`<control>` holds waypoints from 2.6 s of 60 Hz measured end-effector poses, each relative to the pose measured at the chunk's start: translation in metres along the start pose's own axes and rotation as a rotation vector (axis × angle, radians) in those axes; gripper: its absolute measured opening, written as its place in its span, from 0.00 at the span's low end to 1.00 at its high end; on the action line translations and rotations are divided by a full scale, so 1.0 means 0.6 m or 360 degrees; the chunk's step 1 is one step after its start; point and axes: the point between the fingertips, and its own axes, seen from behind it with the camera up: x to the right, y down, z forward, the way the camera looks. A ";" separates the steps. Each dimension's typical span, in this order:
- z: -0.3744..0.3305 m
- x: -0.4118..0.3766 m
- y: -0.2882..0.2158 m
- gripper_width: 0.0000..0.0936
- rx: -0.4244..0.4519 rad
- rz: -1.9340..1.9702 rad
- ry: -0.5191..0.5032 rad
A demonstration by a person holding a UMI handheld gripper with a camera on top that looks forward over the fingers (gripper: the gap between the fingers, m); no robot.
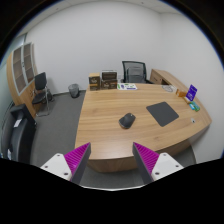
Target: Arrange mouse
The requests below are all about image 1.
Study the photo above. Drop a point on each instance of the black visitor chair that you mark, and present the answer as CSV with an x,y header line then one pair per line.
x,y
42,93

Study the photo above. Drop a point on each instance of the orange small box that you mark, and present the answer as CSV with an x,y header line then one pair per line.
x,y
180,93

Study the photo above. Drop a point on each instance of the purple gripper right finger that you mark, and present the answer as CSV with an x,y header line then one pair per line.
x,y
153,166

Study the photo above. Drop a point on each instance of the white green leaflet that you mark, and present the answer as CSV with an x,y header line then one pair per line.
x,y
126,86

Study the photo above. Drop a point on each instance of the black mesh office chair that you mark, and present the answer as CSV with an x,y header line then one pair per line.
x,y
134,72

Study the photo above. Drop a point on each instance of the dark box upper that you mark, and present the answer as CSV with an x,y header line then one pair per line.
x,y
109,75

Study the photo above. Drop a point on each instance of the grey mesh waste bin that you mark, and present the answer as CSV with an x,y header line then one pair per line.
x,y
74,90

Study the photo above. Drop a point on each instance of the wooden glass-door cabinet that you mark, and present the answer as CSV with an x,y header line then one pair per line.
x,y
21,71

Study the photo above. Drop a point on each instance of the green card pack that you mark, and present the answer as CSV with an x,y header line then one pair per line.
x,y
194,106

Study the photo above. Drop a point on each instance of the brown box lower right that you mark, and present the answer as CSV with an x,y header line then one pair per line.
x,y
108,84

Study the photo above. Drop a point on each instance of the wooden office desk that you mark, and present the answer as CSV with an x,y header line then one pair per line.
x,y
113,120

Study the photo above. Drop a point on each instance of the brown cardboard box left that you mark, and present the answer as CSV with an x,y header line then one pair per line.
x,y
94,81

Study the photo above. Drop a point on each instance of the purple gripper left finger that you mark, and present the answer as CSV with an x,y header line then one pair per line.
x,y
70,166

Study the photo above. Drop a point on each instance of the dark grey computer mouse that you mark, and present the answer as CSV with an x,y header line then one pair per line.
x,y
127,120

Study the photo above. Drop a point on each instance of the wooden side credenza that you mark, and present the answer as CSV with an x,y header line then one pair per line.
x,y
162,77

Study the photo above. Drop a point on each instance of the dark grey mouse pad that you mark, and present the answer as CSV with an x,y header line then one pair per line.
x,y
163,113

